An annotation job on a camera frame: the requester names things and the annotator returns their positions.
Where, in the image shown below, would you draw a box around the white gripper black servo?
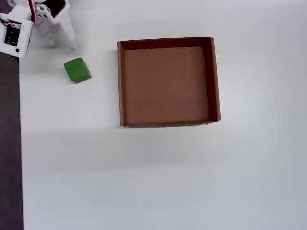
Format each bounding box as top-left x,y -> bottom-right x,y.
28,0 -> 78,51

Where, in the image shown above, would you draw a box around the green cube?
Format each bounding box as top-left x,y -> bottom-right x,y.
63,57 -> 92,84

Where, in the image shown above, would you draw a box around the brown cardboard box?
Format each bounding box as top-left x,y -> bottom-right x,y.
117,36 -> 222,127

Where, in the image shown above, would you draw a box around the red black white servo wires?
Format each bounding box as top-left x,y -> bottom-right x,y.
27,0 -> 38,23

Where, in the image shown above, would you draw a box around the white camera mount with board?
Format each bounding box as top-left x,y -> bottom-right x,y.
0,4 -> 33,58

